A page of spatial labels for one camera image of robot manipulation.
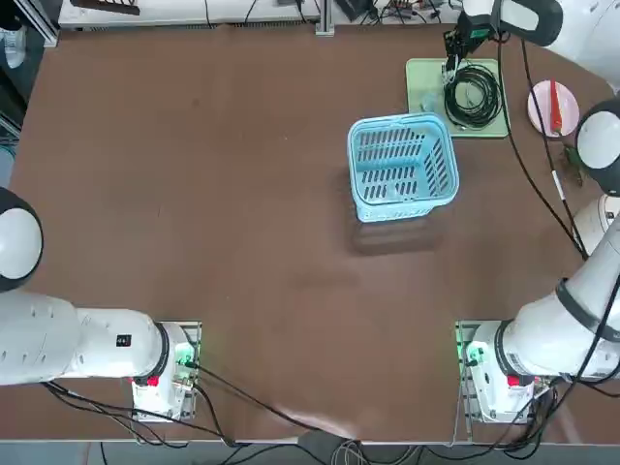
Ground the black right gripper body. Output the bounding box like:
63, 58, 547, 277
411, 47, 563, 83
444, 12, 493, 58

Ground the toy carrot with green leaves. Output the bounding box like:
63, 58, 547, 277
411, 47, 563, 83
548, 79, 588, 189

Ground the green plastic tray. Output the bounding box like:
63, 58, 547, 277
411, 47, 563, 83
405, 57, 512, 140

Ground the pink round plate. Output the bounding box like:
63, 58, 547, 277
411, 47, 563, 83
526, 79, 581, 137

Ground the blue plastic slotted basket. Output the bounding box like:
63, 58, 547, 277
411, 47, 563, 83
346, 113, 460, 224

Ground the cream mini trash bin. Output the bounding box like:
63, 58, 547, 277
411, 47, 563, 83
573, 193, 620, 258

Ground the white shoe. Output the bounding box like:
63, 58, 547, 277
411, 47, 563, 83
0, 26, 25, 69

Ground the thin white cable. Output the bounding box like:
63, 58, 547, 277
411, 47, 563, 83
458, 80, 486, 109

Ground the coiled black cable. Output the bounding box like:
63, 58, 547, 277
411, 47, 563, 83
443, 66, 504, 130

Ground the aluminium profile post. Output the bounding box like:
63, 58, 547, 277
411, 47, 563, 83
314, 0, 335, 36

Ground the black arm cable white label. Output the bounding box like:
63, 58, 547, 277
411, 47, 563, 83
518, 36, 590, 258

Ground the black base cable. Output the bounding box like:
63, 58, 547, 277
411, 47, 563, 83
191, 360, 359, 445

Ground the grey cable bundle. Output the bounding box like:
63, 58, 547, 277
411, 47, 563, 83
297, 430, 359, 465

